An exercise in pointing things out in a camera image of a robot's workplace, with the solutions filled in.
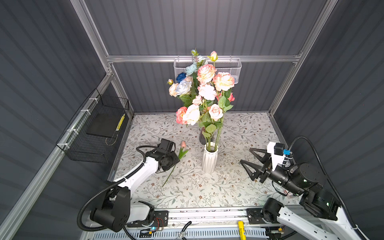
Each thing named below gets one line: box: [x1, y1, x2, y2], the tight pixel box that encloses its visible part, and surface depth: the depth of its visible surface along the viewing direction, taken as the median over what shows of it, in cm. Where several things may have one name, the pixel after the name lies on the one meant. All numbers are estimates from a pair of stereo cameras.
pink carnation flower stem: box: [197, 84, 217, 106], surface depth 56 cm
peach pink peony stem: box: [196, 50, 235, 92], surface depth 53 cm
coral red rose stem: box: [176, 106, 188, 125], surface depth 65 cm
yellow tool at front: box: [238, 221, 247, 240], surface depth 71 cm
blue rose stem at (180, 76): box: [176, 72, 187, 84], surface depth 82 cm
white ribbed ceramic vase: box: [202, 142, 219, 175], surface depth 77 cm
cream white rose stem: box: [182, 104, 200, 126], surface depth 60 cm
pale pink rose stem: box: [198, 103, 224, 152], surface depth 61 cm
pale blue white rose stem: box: [175, 80, 193, 107], surface depth 72 cm
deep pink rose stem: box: [223, 89, 236, 112], surface depth 58 cm
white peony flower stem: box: [166, 78, 178, 98], surface depth 77 cm
